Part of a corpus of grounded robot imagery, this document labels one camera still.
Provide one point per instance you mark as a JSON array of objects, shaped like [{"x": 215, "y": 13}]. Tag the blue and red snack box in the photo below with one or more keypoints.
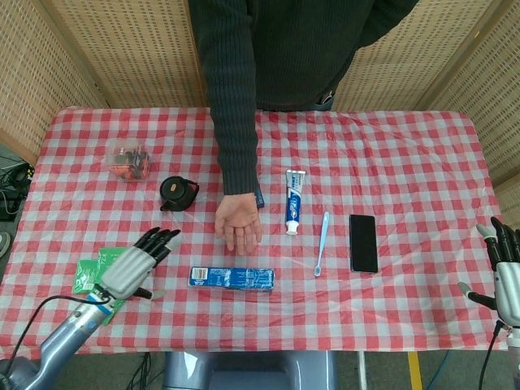
[{"x": 231, "y": 278}]

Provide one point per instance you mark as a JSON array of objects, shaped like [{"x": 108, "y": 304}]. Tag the white blue toothpaste tube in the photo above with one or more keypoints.
[{"x": 294, "y": 203}]

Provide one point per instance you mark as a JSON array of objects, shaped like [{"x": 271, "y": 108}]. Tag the small dark blue box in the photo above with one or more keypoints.
[{"x": 259, "y": 200}]

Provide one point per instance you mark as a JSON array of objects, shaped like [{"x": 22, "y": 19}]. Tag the gray sneaker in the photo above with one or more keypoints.
[{"x": 4, "y": 245}]

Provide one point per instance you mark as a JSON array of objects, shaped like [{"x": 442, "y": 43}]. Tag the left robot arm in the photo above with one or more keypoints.
[{"x": 61, "y": 341}]

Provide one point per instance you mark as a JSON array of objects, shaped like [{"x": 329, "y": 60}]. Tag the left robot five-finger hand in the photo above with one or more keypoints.
[{"x": 128, "y": 270}]

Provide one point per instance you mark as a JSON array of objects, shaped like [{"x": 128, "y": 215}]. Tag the clear container of red-black parts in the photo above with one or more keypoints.
[{"x": 129, "y": 160}]

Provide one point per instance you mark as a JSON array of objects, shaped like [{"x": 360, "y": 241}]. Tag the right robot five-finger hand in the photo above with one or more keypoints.
[{"x": 508, "y": 284}]

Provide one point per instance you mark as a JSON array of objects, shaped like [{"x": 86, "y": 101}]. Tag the person's bare hand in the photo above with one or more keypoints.
[{"x": 239, "y": 221}]

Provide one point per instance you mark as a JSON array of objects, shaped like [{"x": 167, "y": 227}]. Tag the gray robot torso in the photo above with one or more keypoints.
[{"x": 248, "y": 371}]

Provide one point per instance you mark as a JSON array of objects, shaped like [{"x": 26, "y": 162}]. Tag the person's dark sweater torso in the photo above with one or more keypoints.
[{"x": 308, "y": 48}]

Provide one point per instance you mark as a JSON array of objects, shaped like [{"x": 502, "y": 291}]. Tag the black smartphone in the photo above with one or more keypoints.
[{"x": 363, "y": 243}]

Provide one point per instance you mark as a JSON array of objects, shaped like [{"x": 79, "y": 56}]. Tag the black teapot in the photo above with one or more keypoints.
[{"x": 174, "y": 194}]

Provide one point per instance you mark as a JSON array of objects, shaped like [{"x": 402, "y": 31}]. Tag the woven rattan screen panel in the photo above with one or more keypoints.
[
  {"x": 142, "y": 53},
  {"x": 36, "y": 81},
  {"x": 493, "y": 101},
  {"x": 398, "y": 69}
]

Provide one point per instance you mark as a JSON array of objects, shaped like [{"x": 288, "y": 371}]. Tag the red white checkered tablecloth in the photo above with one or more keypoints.
[{"x": 365, "y": 317}]

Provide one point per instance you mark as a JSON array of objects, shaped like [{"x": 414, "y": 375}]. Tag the light blue toothbrush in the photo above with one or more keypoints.
[{"x": 322, "y": 243}]

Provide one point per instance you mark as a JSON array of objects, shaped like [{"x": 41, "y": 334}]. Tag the white table leg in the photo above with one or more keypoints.
[{"x": 361, "y": 371}]

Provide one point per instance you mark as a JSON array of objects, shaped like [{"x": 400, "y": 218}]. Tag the person's dark sweater forearm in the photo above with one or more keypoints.
[{"x": 233, "y": 122}]

